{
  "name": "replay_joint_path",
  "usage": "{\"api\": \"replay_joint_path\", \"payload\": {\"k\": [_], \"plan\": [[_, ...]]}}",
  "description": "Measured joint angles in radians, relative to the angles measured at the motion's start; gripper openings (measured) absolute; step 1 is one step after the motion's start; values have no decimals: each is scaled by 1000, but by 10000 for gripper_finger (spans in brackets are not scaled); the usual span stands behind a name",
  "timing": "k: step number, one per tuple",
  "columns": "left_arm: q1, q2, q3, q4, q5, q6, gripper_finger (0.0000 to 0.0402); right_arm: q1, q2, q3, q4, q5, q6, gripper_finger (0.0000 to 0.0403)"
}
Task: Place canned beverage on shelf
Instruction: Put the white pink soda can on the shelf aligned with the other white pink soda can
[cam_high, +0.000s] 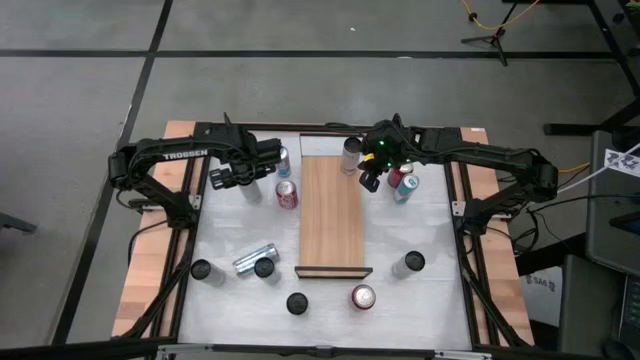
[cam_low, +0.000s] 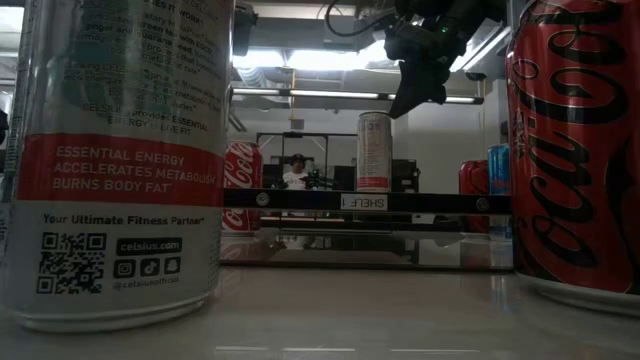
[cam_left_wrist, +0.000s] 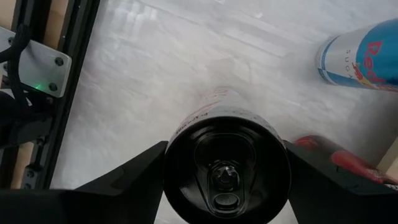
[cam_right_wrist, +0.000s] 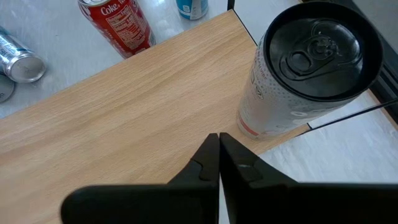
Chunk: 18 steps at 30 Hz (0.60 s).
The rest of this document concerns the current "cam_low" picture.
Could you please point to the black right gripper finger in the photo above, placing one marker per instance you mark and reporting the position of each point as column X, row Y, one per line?
column 437, row 92
column 407, row 92

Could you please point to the white Celsius can red band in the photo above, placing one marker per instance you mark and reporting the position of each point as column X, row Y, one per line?
column 374, row 150
column 120, row 172

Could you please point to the blue silver Red Bull can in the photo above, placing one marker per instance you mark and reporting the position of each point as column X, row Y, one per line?
column 500, row 170

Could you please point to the red Coca-Cola can black lettering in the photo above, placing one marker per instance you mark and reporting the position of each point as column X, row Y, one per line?
column 575, row 150

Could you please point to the red Coca-Cola can white lettering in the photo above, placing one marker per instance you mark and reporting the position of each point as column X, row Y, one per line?
column 242, row 167

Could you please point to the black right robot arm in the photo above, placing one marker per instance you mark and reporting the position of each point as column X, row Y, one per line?
column 475, row 7

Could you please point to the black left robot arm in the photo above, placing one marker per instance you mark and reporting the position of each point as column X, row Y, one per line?
column 245, row 27

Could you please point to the black background robot arm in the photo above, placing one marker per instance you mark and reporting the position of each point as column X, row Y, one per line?
column 320, row 180

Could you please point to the long ceiling light bar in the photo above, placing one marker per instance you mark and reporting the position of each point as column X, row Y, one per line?
column 330, row 94

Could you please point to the black computer monitor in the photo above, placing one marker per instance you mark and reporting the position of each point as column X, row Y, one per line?
column 405, row 175
column 271, row 176

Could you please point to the person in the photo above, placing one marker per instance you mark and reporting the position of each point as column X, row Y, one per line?
column 296, row 177

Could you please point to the black background workstation frame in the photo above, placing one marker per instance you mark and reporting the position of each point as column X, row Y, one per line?
column 310, row 134

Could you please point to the grey wall vent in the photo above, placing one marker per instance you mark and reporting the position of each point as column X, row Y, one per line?
column 296, row 124

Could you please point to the grey ceiling air duct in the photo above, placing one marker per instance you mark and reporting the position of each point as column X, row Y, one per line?
column 300, row 32

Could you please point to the wooden shelf with black rail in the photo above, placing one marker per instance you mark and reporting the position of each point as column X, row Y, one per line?
column 300, row 201

